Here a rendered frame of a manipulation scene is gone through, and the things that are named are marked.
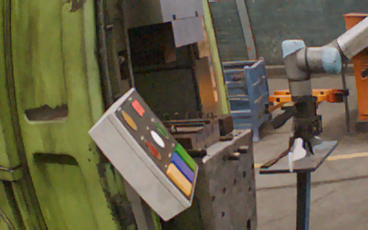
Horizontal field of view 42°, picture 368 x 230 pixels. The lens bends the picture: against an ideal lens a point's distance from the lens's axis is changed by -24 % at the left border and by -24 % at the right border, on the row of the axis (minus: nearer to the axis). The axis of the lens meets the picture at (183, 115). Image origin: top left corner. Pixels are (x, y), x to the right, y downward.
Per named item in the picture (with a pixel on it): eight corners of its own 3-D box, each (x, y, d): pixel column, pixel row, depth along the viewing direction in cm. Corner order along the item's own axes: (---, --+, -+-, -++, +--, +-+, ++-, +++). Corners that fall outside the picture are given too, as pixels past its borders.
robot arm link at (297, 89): (283, 81, 151) (296, 77, 157) (285, 99, 152) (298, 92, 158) (303, 82, 146) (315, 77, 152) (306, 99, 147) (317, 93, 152)
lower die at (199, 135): (220, 140, 214) (217, 115, 212) (194, 157, 197) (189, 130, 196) (122, 141, 235) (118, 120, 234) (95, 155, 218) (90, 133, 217)
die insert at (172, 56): (176, 59, 210) (173, 44, 209) (165, 63, 204) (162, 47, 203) (109, 68, 225) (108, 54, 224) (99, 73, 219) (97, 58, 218)
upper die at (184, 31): (204, 39, 208) (199, 15, 206) (175, 47, 191) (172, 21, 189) (109, 53, 229) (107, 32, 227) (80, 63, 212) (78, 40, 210)
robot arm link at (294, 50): (300, 42, 143) (276, 42, 148) (308, 81, 145) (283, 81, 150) (309, 39, 150) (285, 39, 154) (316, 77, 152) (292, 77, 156)
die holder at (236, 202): (257, 227, 232) (251, 128, 223) (219, 263, 199) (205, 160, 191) (147, 224, 260) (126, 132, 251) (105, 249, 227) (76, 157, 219)
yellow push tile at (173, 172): (192, 185, 145) (172, 163, 144) (190, 194, 138) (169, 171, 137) (186, 189, 146) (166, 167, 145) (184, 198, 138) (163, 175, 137)
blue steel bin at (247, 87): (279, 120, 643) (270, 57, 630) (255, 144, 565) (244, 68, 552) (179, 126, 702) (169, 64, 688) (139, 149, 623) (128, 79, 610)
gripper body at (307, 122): (312, 141, 148) (309, 98, 146) (290, 141, 154) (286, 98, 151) (323, 133, 153) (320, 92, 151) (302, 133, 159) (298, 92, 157)
